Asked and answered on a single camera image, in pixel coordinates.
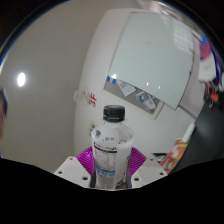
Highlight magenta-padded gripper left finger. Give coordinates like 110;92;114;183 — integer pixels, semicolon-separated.
54;145;98;189

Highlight large whiteboard on stand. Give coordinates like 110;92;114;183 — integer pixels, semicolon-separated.
107;12;195;110

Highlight grey framed notice board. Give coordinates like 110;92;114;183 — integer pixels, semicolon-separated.
102;74;165;120

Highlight small white flat object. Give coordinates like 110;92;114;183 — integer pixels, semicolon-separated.
181;123;196;143

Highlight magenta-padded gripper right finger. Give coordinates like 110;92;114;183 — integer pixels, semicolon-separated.
123;146;168;190

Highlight black and red tabletop items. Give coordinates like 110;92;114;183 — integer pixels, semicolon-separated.
204;81;221;108

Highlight round ceiling light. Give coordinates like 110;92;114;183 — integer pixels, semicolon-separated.
16;72;27;88

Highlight clear plastic water bottle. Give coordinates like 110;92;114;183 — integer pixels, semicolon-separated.
90;104;135;190

